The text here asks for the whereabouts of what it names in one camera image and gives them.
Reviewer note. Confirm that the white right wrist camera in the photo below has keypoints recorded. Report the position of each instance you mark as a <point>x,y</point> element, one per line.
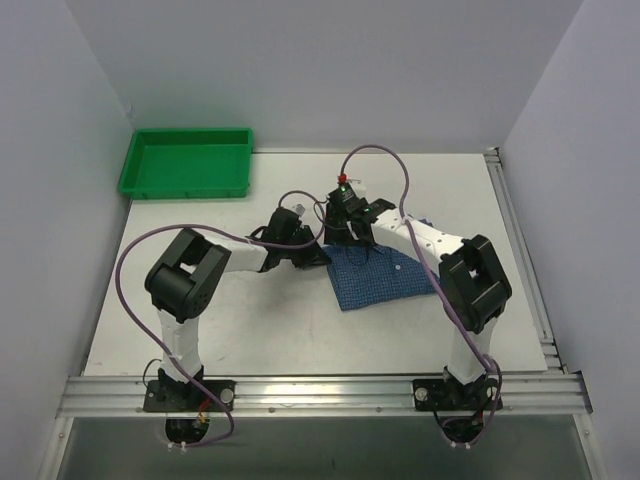
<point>359,187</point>

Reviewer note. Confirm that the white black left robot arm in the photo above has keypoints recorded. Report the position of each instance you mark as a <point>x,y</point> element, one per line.
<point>183,280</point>

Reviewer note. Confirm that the green plastic tray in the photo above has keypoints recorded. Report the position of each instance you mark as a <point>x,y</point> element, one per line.
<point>187,163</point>

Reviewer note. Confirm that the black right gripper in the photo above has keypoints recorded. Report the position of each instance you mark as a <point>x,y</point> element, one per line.
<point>336,229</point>

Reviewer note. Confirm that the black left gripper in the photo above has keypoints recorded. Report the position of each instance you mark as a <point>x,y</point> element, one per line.
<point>304,245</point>

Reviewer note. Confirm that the aluminium right side rail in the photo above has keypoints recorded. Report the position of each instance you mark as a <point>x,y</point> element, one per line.
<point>524,263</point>

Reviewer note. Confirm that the blue checked long sleeve shirt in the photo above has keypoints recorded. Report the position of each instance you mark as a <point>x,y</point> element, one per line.
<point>366,276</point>

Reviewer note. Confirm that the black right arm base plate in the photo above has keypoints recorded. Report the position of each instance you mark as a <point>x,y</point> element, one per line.
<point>446,394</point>

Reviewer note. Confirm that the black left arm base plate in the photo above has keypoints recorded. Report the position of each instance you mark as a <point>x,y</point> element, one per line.
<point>177,397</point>

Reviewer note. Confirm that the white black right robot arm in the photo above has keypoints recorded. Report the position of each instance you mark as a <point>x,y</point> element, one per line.
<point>469,277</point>

